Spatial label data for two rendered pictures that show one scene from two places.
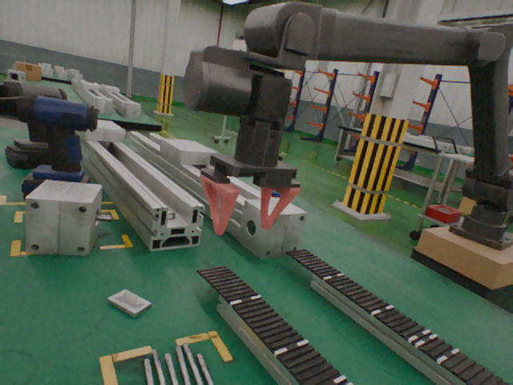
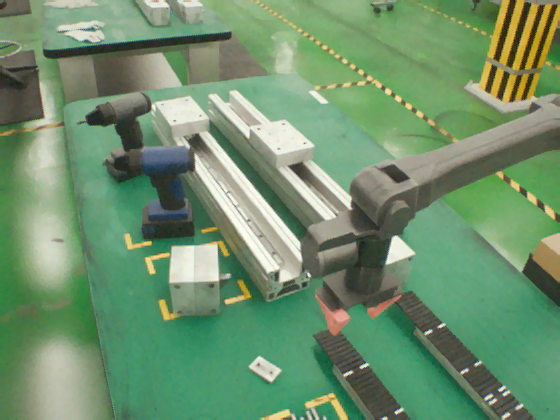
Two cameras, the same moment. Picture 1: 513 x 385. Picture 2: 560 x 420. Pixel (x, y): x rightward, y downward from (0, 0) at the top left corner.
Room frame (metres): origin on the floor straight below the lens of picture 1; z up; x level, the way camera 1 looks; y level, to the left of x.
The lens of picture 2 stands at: (-0.10, 0.07, 1.53)
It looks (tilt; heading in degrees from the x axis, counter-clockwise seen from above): 36 degrees down; 8
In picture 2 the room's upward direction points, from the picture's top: 4 degrees clockwise
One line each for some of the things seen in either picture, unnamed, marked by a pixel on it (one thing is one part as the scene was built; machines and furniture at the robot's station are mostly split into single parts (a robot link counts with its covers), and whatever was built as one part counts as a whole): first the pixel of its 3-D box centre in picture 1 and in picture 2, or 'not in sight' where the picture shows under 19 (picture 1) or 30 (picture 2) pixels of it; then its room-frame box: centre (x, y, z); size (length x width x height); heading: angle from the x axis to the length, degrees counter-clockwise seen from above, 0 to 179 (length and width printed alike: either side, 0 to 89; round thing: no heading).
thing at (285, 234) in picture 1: (276, 226); (383, 262); (0.70, -0.04, 0.83); 0.12 x 0.09 x 0.10; 129
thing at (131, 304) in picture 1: (129, 302); (265, 369); (0.42, 0.15, 0.78); 0.05 x 0.03 x 0.01; 65
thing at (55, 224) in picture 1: (74, 216); (201, 280); (0.56, 0.31, 0.83); 0.11 x 0.10 x 0.10; 108
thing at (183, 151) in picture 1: (187, 156); (280, 147); (1.04, 0.25, 0.87); 0.16 x 0.11 x 0.07; 39
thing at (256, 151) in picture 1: (257, 147); (364, 272); (0.45, 0.02, 1.02); 0.10 x 0.07 x 0.07; 130
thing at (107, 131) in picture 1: (98, 134); (181, 120); (1.11, 0.56, 0.87); 0.16 x 0.11 x 0.07; 39
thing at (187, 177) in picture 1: (185, 172); (279, 162); (1.04, 0.25, 0.82); 0.80 x 0.10 x 0.09; 39
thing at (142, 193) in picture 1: (119, 170); (214, 178); (0.92, 0.40, 0.82); 0.80 x 0.10 x 0.09; 39
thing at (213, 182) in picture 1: (232, 200); (343, 310); (0.43, 0.04, 0.95); 0.07 x 0.07 x 0.09; 40
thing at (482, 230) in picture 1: (484, 223); not in sight; (0.85, -0.55, 0.88); 0.12 x 0.09 x 0.08; 41
